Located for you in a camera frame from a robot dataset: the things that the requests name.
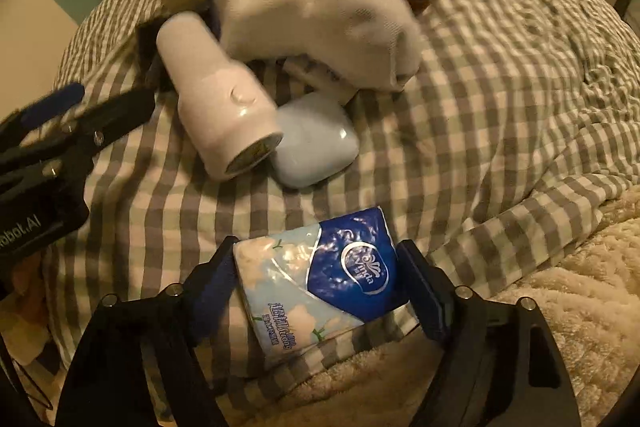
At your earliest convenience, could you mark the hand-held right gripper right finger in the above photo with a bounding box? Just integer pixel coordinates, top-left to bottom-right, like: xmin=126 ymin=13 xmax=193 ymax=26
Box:
xmin=394 ymin=239 xmax=582 ymax=427

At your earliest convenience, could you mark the blue and white tissue pack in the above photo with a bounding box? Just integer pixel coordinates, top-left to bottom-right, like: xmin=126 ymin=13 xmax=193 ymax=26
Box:
xmin=232 ymin=206 xmax=412 ymax=370

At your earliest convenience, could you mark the white cylindrical device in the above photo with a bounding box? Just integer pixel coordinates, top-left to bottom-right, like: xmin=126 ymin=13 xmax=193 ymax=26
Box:
xmin=156 ymin=11 xmax=285 ymax=182

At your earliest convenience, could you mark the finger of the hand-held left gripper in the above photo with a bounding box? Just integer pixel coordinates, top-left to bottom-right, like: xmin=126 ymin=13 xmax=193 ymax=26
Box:
xmin=0 ymin=82 xmax=87 ymax=158
xmin=30 ymin=86 xmax=157 ymax=180

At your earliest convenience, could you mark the white sock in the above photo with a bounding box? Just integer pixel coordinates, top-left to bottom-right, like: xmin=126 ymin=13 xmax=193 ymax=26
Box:
xmin=284 ymin=56 xmax=362 ymax=104
xmin=212 ymin=0 xmax=424 ymax=94

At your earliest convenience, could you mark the light blue earbuds case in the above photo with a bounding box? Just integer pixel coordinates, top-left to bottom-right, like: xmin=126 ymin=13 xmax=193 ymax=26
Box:
xmin=270 ymin=93 xmax=360 ymax=188

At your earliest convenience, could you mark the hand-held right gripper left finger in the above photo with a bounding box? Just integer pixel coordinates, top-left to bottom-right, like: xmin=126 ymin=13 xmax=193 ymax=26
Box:
xmin=55 ymin=236 xmax=247 ymax=427

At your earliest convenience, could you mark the thin black cable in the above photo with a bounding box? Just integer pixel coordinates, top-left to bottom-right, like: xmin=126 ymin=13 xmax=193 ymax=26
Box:
xmin=0 ymin=341 xmax=55 ymax=411

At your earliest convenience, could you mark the cream fluffy blanket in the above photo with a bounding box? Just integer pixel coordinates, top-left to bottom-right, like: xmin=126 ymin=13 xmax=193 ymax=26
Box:
xmin=220 ymin=192 xmax=640 ymax=427

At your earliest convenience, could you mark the grey checkered blanket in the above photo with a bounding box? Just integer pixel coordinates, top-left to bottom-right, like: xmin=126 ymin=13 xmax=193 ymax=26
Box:
xmin=42 ymin=0 xmax=640 ymax=413

